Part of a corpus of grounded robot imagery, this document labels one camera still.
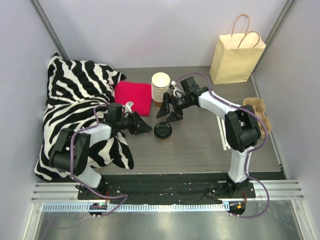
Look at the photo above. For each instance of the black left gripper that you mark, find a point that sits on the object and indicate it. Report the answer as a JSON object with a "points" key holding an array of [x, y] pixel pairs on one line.
{"points": [[134, 122]]}

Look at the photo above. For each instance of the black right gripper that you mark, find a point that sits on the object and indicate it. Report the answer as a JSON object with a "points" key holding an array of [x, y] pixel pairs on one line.
{"points": [[174, 104]]}

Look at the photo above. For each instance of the black plastic cup lid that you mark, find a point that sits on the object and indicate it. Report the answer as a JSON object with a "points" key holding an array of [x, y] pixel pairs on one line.
{"points": [[162, 129]]}

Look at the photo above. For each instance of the brown paper coffee cup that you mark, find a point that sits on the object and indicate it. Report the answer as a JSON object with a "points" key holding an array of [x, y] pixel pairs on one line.
{"points": [[163, 137]]}

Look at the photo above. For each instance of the brown paper bag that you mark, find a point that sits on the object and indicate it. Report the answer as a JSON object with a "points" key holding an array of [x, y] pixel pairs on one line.
{"points": [[236, 55]]}

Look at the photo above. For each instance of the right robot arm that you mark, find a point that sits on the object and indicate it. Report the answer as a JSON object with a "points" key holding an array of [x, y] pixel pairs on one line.
{"points": [[242, 130]]}

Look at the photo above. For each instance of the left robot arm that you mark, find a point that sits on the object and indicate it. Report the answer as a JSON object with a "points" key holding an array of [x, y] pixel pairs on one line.
{"points": [[71, 150]]}

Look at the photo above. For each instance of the stack of brown paper cups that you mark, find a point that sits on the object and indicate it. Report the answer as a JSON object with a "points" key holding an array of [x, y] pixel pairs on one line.
{"points": [[160, 82]]}

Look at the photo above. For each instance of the pink folded cloth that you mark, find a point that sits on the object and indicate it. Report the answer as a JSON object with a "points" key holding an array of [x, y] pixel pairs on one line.
{"points": [[138, 93]]}

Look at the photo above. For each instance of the white wrapped straw bundle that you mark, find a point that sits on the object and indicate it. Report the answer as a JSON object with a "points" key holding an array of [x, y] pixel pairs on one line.
{"points": [[222, 129]]}

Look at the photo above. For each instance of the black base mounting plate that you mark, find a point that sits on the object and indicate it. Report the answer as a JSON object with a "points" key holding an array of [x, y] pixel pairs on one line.
{"points": [[179, 189]]}

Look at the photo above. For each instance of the zebra print pillow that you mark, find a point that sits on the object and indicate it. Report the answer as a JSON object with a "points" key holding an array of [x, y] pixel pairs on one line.
{"points": [[77, 94]]}

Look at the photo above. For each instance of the brown pulp cup carrier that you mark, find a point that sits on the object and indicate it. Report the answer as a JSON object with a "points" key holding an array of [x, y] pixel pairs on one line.
{"points": [[259, 108]]}

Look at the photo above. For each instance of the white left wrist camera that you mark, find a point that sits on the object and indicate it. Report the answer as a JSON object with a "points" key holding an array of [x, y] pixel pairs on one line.
{"points": [[128, 107]]}

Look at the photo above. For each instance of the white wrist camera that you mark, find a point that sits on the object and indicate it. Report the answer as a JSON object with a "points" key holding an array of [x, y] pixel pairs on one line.
{"points": [[128, 107], [173, 90]]}

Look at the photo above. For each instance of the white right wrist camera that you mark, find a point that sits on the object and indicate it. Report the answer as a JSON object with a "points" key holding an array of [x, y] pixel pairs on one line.
{"points": [[173, 90]]}

